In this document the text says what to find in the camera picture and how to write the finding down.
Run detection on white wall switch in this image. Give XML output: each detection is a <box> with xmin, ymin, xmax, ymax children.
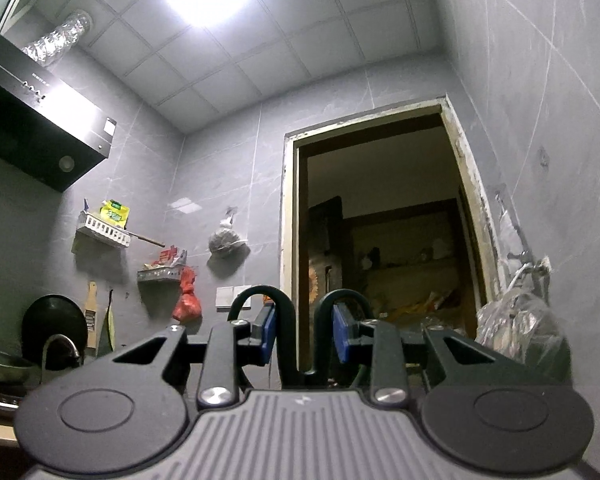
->
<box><xmin>214</xmin><ymin>285</ymin><xmax>249</xmax><ymax>311</ymax></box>

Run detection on hanging grey bag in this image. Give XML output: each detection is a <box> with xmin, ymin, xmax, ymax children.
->
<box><xmin>208</xmin><ymin>207</ymin><xmax>247</xmax><ymax>258</ymax></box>

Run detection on green handled scissors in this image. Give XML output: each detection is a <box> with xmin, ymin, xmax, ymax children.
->
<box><xmin>226</xmin><ymin>284</ymin><xmax>376</xmax><ymax>391</ymax></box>

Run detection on white wall rack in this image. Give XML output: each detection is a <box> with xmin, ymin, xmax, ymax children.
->
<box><xmin>76</xmin><ymin>211</ymin><xmax>131</xmax><ymax>248</ymax></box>

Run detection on plastic bag of dark contents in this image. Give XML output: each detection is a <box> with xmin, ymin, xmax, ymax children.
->
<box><xmin>476</xmin><ymin>287</ymin><xmax>572</xmax><ymax>385</ymax></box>

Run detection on red net bag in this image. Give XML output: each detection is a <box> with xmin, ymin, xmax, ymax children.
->
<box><xmin>172</xmin><ymin>266</ymin><xmax>202</xmax><ymax>324</ymax></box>

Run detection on grey wall rack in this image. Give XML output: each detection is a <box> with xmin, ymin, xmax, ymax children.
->
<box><xmin>136</xmin><ymin>246</ymin><xmax>187</xmax><ymax>283</ymax></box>

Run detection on silver exhaust duct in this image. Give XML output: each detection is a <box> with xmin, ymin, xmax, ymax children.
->
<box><xmin>20</xmin><ymin>9</ymin><xmax>94</xmax><ymax>67</ymax></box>

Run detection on black pan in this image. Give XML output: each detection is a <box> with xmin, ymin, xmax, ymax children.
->
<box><xmin>20</xmin><ymin>294</ymin><xmax>87</xmax><ymax>372</ymax></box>

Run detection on wall faucet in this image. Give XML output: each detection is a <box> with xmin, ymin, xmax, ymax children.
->
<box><xmin>494</xmin><ymin>194</ymin><xmax>554</xmax><ymax>286</ymax></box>

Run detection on wooden spatula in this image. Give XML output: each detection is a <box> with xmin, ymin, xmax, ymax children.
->
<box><xmin>83</xmin><ymin>281</ymin><xmax>98</xmax><ymax>351</ymax></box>

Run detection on black range hood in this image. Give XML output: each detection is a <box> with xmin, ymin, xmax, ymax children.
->
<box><xmin>0</xmin><ymin>35</ymin><xmax>117</xmax><ymax>192</ymax></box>

